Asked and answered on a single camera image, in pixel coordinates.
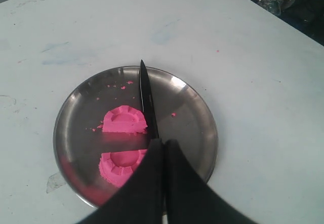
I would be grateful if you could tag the pink putty cut piece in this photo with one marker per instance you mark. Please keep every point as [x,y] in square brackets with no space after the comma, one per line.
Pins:
[124,119]

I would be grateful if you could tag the black knife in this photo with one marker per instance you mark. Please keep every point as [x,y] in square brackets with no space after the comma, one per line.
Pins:
[147,101]

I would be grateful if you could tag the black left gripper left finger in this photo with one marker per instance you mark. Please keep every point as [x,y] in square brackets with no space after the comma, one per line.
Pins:
[140,199]

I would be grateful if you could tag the pink putty lump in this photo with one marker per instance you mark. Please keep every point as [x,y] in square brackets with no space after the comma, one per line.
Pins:
[117,167]

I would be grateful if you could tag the round steel plate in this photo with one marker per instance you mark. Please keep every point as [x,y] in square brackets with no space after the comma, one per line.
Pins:
[78,141]

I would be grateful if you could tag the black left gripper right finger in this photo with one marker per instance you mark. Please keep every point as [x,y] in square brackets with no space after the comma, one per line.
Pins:
[188,198]

